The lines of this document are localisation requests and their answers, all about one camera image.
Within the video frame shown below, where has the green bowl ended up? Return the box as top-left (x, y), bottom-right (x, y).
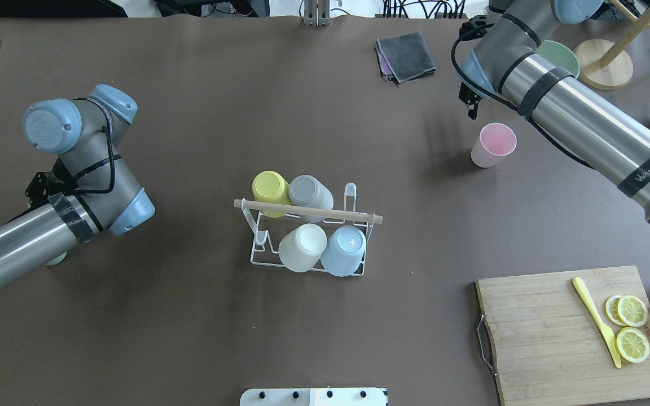
top-left (535, 39), bottom-right (581, 78)

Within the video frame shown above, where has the grey folded cloth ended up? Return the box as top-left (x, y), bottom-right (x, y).
top-left (375, 31), bottom-right (436, 84)

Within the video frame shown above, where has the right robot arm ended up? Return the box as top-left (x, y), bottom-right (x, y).
top-left (455, 1), bottom-right (650, 224)

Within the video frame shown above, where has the white wire cup rack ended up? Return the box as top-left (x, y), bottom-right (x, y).
top-left (233, 183), bottom-right (383, 277)

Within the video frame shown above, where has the light blue cup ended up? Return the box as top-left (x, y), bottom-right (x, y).
top-left (320, 226), bottom-right (367, 277)

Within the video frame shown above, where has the yellow cup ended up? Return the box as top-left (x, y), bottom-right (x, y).
top-left (251, 170), bottom-right (292, 205)

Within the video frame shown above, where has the grey cup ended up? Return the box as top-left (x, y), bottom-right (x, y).
top-left (288, 174), bottom-right (335, 210)

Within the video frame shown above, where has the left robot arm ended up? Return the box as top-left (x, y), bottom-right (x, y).
top-left (0, 84), bottom-right (155, 289)

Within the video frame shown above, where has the mint green cup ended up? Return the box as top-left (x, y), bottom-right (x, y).
top-left (45, 252), bottom-right (67, 266)

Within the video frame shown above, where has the white cup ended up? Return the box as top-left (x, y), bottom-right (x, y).
top-left (278, 223), bottom-right (327, 272)

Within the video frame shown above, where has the wooden cutting board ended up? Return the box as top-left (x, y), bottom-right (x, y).
top-left (476, 266), bottom-right (650, 405)

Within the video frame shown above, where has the pink cup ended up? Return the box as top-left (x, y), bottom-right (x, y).
top-left (471, 122), bottom-right (517, 169)

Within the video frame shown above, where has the yellow plastic knife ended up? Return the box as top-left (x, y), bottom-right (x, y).
top-left (571, 276), bottom-right (622, 368)

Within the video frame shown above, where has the wooden stand with round base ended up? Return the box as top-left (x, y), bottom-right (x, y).
top-left (573, 1), bottom-right (650, 90)

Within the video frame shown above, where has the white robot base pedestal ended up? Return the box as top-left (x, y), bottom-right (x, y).
top-left (239, 386), bottom-right (389, 405)

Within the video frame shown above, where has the lemon slice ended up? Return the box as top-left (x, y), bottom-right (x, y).
top-left (616, 326), bottom-right (650, 363)
top-left (616, 295), bottom-right (648, 328)

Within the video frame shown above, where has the aluminium frame post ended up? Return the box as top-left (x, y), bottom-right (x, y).
top-left (302, 0), bottom-right (331, 27)

